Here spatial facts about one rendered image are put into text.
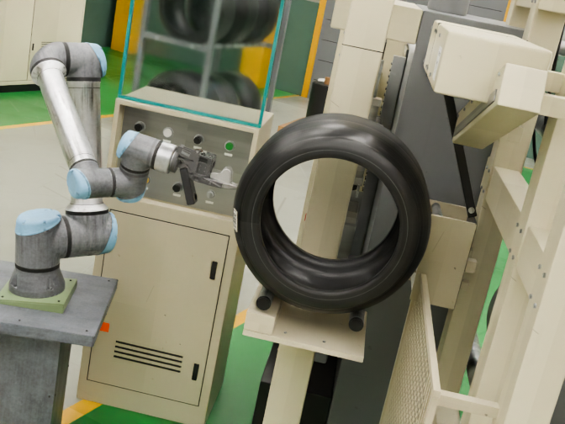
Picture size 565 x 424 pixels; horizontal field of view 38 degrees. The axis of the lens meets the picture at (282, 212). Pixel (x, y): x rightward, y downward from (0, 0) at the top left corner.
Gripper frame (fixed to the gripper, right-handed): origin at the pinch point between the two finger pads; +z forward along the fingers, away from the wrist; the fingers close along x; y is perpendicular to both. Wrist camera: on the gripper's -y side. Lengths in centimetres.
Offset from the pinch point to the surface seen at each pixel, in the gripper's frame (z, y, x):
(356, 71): 23, 42, 26
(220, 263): -3, -47, 59
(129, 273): -36, -64, 59
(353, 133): 28.0, 28.9, -9.4
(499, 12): 173, 86, 918
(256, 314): 18.5, -31.6, -10.8
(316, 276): 32.2, -23.2, 14.2
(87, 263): -90, -129, 199
